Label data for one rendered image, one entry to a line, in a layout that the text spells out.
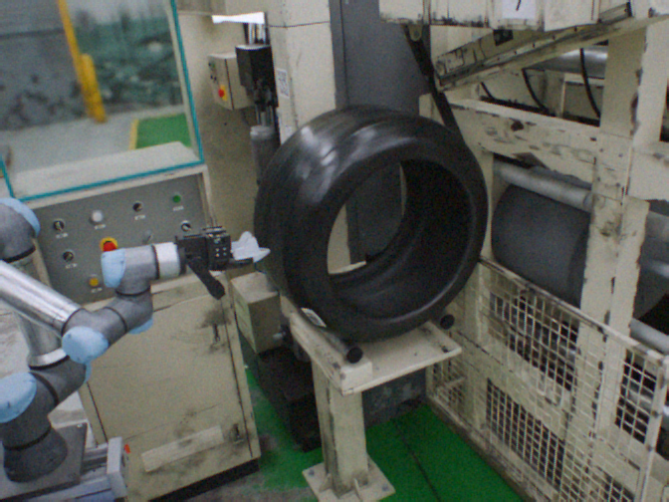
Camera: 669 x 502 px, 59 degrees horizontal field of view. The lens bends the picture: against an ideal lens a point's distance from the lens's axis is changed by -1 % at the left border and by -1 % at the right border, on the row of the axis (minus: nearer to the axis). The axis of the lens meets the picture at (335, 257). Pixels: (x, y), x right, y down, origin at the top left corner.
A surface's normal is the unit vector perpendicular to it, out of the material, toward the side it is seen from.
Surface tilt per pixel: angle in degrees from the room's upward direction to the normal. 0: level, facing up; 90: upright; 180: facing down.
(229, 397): 90
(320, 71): 90
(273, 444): 0
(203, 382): 90
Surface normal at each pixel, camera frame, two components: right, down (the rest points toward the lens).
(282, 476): -0.08, -0.90
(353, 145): -0.01, -0.30
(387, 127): 0.19, -0.41
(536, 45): -0.90, 0.26
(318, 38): 0.43, 0.36
